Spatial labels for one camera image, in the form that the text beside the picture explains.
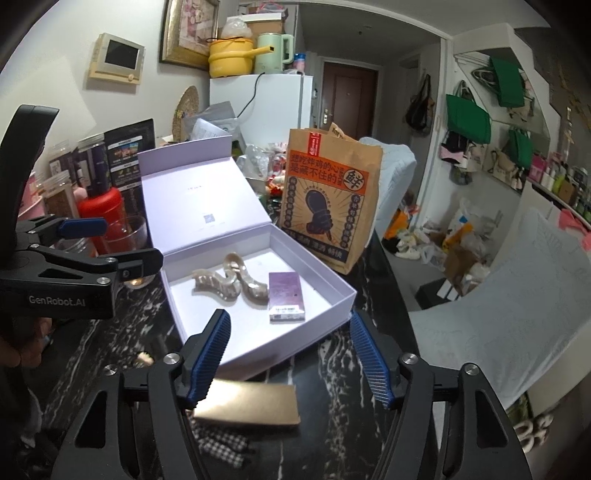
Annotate pearl hair claw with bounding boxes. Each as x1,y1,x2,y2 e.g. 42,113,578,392
224,251,269,308
191,268,241,303

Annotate wall intercom panel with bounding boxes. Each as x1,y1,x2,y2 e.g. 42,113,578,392
88,32,146,85

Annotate yellow pot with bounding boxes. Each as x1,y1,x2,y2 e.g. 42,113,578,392
208,38,259,78

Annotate dark jar silver lid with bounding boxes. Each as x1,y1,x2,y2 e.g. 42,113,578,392
76,134,112,195

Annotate black power cable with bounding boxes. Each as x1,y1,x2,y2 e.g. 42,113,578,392
238,74,262,121

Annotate black printed packet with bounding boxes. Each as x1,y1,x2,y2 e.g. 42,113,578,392
104,119,155,190

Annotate black white gingham scrunchie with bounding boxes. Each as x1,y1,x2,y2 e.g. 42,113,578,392
191,415,252,469

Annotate pale green kettle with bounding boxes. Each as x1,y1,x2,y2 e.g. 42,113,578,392
254,32,295,75

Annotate clear plastic bag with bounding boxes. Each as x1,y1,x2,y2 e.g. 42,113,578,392
238,143,289,195

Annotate gold flat box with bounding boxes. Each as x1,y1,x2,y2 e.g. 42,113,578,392
193,379,301,432

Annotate pale blue chair cushion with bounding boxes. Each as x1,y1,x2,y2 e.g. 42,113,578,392
360,137,416,236

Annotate lavender gift box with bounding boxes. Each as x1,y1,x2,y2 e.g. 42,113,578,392
137,134,358,381

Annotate pile of bags and boxes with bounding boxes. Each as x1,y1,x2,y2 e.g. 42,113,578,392
383,198,495,296

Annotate dark hanging bag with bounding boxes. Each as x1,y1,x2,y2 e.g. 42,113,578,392
405,74,437,134

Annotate round woven mat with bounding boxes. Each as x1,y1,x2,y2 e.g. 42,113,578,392
172,86,200,139

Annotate person's left hand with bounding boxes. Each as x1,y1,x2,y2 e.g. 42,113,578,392
0,318,56,367

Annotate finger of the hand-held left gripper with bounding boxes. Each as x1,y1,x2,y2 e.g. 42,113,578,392
16,215,108,250
30,248,165,284

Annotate red bottle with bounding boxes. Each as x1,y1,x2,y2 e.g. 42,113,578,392
78,187,125,256

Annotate clear drinking glass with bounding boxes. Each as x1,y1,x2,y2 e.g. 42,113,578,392
108,215,160,289

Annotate row of bottles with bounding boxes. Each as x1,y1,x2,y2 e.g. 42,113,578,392
526,152,591,222

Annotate green tote bag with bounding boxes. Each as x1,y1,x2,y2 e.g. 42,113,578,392
445,95,491,144
489,55,527,108
508,128,534,169

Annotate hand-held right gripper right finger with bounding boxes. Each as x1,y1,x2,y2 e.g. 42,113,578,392
348,311,532,480

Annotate brown printed paper bag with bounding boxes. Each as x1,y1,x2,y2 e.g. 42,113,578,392
279,122,384,275

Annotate pink cloth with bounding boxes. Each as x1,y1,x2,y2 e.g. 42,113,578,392
558,208,591,252

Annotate white slippers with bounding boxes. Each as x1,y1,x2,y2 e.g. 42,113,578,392
515,411,555,450

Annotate framed picture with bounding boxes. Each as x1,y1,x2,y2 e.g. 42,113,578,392
159,0,222,70

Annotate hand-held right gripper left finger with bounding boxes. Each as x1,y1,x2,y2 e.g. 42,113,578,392
58,309,232,480

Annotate cardboard box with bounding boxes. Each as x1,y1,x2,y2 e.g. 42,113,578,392
235,14,284,38

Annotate grey plastic bag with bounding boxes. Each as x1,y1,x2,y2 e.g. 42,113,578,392
198,102,241,134

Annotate white fridge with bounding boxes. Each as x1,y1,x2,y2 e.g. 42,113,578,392
209,73,315,153

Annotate brown door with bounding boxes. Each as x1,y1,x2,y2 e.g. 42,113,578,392
322,61,380,139

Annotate clear jar brown contents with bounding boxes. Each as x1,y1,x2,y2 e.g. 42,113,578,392
44,171,80,219

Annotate purple card packet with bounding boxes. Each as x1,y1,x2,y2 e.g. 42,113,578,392
269,271,306,323

